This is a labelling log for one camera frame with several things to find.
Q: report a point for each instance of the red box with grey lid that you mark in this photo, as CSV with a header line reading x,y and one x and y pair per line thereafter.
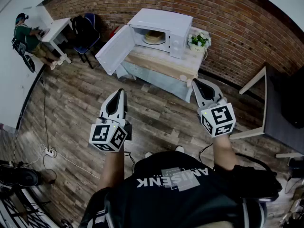
x,y
115,32

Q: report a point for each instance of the black round device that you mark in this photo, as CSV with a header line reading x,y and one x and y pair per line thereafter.
x,y
21,177

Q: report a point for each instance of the person's left forearm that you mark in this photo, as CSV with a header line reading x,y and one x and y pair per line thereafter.
x,y
111,167

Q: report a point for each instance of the black hanging device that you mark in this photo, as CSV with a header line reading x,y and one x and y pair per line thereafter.
x,y
29,64

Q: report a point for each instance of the yellow sponge cake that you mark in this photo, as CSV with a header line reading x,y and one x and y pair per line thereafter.
x,y
154,35

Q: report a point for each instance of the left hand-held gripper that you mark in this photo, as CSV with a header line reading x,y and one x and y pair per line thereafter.
x,y
102,135

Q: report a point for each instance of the black bag on chair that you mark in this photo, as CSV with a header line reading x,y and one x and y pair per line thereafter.
x,y
83,30

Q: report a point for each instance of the white microwave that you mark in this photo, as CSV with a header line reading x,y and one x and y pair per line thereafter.
x,y
175,25

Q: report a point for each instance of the person's white right shoe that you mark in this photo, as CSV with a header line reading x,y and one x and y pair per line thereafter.
x,y
179,149

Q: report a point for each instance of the black metal rack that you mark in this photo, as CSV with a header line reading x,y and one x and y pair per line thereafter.
x,y
7,206

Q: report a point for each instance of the white flowers in white pot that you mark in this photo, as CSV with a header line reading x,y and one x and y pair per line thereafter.
x,y
198,40

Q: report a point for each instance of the white desk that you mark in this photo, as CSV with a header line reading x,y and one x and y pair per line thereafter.
x,y
58,27

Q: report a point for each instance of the dark table with wooden frame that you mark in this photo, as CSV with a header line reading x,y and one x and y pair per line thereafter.
x,y
275,117

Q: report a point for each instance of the wooden table with cloth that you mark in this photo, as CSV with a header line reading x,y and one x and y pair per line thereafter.
x,y
161,82

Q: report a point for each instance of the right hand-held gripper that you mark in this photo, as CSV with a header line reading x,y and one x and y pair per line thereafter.
x,y
221,117

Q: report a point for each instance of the white power strip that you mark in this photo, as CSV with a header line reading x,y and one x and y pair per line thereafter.
x,y
50,153

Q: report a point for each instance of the person's right forearm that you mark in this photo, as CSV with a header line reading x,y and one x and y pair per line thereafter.
x,y
224,151

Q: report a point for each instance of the black shoulder bag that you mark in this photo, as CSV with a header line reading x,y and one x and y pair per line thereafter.
x,y
256,182

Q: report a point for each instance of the blue chair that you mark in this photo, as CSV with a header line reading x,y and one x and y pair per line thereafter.
x,y
83,49

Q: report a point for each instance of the person's black printed t-shirt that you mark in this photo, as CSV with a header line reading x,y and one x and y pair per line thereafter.
x,y
166,198

